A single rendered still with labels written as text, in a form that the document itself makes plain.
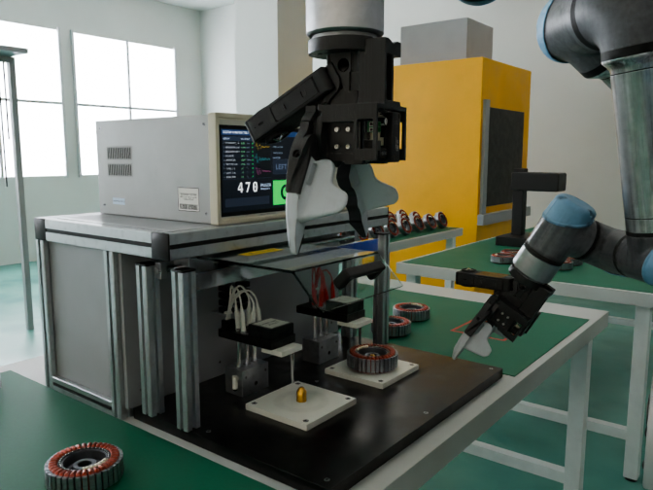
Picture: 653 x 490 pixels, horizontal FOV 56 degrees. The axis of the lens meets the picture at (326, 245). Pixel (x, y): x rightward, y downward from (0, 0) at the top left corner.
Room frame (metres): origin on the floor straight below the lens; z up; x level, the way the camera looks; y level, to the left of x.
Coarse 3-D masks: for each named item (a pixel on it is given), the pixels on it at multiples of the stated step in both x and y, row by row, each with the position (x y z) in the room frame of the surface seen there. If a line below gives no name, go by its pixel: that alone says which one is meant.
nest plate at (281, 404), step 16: (304, 384) 1.19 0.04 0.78; (256, 400) 1.11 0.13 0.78; (272, 400) 1.11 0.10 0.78; (288, 400) 1.11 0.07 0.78; (320, 400) 1.11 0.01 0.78; (336, 400) 1.11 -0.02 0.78; (352, 400) 1.11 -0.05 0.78; (272, 416) 1.05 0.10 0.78; (288, 416) 1.03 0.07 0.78; (304, 416) 1.03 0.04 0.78; (320, 416) 1.03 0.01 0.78
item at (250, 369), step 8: (232, 368) 1.17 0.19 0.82; (240, 368) 1.16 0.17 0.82; (248, 368) 1.16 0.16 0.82; (256, 368) 1.18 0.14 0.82; (264, 368) 1.20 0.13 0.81; (240, 376) 1.15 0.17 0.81; (248, 376) 1.16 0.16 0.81; (256, 376) 1.18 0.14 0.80; (264, 376) 1.20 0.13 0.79; (240, 384) 1.15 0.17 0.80; (248, 384) 1.16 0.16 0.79; (256, 384) 1.18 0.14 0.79; (264, 384) 1.20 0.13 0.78; (232, 392) 1.17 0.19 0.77; (240, 392) 1.15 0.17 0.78; (248, 392) 1.16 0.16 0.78
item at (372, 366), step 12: (360, 348) 1.31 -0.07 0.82; (372, 348) 1.33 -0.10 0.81; (384, 348) 1.32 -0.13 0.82; (348, 360) 1.28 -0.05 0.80; (360, 360) 1.25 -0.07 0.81; (372, 360) 1.24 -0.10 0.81; (384, 360) 1.25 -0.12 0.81; (396, 360) 1.28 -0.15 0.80; (372, 372) 1.24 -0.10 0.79; (384, 372) 1.25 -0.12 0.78
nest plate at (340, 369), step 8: (344, 360) 1.34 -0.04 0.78; (328, 368) 1.28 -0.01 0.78; (336, 368) 1.28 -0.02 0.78; (344, 368) 1.28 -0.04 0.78; (400, 368) 1.28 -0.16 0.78; (408, 368) 1.28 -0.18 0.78; (416, 368) 1.30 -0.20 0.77; (336, 376) 1.26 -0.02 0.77; (344, 376) 1.25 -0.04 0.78; (352, 376) 1.24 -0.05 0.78; (360, 376) 1.23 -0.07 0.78; (368, 376) 1.23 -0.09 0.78; (376, 376) 1.23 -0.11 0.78; (384, 376) 1.23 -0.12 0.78; (392, 376) 1.23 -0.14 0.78; (400, 376) 1.25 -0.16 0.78; (368, 384) 1.21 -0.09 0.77; (376, 384) 1.20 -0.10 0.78; (384, 384) 1.20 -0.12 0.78
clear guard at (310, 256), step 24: (240, 264) 1.01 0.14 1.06; (264, 264) 0.99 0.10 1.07; (288, 264) 0.99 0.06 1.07; (312, 264) 0.99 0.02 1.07; (336, 264) 1.02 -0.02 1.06; (360, 264) 1.06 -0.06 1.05; (312, 288) 0.93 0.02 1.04; (336, 288) 0.97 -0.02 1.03; (360, 288) 1.01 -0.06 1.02; (384, 288) 1.05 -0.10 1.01
